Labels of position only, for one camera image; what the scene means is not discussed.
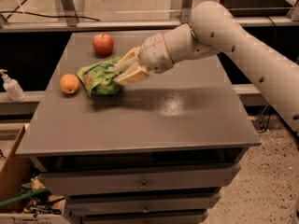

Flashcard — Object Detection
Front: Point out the cardboard box with clutter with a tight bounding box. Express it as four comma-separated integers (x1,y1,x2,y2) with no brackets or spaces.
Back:
0,124,71,224

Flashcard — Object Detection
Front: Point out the green rice chip bag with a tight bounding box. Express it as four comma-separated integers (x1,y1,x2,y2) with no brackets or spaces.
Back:
77,57,122,97

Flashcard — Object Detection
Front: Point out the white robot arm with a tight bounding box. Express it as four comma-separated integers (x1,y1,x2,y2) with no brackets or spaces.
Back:
114,1,299,133

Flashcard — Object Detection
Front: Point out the grey drawer cabinet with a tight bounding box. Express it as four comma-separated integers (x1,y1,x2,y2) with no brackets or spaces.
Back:
17,33,260,224

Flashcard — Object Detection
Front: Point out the red apple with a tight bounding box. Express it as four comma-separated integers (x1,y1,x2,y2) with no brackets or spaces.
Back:
92,34,114,56

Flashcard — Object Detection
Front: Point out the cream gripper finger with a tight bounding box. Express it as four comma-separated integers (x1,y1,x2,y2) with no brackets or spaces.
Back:
114,47,140,73
114,62,150,86

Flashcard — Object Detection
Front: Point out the orange fruit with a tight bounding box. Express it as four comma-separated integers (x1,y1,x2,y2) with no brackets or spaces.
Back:
60,74,79,94

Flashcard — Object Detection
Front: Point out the black cable by cabinet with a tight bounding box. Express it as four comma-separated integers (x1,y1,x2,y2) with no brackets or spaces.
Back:
255,105,273,133

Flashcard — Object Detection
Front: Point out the black cable on floor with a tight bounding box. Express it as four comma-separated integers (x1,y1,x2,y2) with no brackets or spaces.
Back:
0,0,101,22

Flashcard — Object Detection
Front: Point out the white pump bottle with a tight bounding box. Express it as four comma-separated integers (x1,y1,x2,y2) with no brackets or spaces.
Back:
0,69,25,102

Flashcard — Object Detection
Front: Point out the green stick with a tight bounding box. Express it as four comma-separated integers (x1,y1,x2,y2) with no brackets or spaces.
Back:
0,189,48,207

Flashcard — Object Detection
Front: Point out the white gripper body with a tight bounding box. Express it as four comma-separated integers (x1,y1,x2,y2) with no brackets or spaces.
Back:
139,34,174,74

